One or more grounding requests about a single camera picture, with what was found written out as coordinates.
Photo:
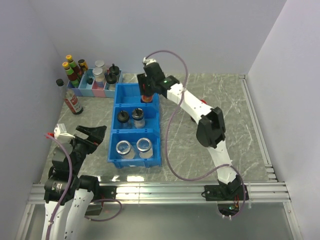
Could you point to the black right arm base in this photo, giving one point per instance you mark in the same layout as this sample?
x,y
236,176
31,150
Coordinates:
x,y
230,199

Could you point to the small silver-lid glass jar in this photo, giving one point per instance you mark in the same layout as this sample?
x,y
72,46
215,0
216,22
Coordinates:
x,y
125,150

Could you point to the silver-lid jar back tray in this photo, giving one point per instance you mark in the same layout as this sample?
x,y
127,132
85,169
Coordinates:
x,y
101,64

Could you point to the clear bottle red label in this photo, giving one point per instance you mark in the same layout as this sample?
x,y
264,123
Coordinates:
x,y
69,97

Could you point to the small black item in tray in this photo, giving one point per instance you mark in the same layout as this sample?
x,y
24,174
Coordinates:
x,y
89,81

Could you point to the blue three-compartment plastic bin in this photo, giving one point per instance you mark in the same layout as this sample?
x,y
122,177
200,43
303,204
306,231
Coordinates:
x,y
135,139

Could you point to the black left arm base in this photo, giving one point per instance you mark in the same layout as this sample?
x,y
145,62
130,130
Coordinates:
x,y
105,192

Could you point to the pastel compartment organizer tray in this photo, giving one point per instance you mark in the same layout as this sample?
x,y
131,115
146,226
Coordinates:
x,y
91,90

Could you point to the black knob jar back tray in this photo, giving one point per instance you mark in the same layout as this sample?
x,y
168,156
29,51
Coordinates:
x,y
114,69

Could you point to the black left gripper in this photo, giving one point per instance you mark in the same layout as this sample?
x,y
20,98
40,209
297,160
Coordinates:
x,y
95,136

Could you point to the green-neck sauce bottle back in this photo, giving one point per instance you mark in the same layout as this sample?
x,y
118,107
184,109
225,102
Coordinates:
x,y
74,66

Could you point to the large silver-lid glass jar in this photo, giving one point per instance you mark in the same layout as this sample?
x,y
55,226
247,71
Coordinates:
x,y
145,148

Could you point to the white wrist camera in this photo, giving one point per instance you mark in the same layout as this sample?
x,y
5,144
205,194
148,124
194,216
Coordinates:
x,y
60,133
146,61

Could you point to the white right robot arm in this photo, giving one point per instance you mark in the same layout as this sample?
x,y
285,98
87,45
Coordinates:
x,y
210,122

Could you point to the silver-lid jar front tray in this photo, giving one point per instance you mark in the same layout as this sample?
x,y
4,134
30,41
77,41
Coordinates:
x,y
99,77

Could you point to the green-neck sauce bottle front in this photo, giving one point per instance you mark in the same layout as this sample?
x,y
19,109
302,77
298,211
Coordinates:
x,y
72,76

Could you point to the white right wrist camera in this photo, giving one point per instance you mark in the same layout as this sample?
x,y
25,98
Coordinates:
x,y
146,61

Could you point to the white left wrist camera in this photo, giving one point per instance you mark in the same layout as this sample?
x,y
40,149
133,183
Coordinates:
x,y
60,133

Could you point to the black knob-lid glass jar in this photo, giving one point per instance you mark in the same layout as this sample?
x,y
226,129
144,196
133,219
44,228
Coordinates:
x,y
123,118

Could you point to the green-neck sauce bottle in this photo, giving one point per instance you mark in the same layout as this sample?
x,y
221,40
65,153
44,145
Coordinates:
x,y
72,76
74,66

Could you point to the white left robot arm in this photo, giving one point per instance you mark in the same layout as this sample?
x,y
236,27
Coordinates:
x,y
67,195

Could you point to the black knob jar tray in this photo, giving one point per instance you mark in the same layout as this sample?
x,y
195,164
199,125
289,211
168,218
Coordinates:
x,y
111,80
114,69

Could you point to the black knob jar front tray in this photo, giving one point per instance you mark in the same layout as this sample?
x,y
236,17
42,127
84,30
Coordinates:
x,y
111,80

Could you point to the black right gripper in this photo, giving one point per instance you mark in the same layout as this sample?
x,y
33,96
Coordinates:
x,y
142,79

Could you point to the silver-lid jar tray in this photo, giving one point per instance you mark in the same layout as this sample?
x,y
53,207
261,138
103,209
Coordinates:
x,y
99,77
101,64

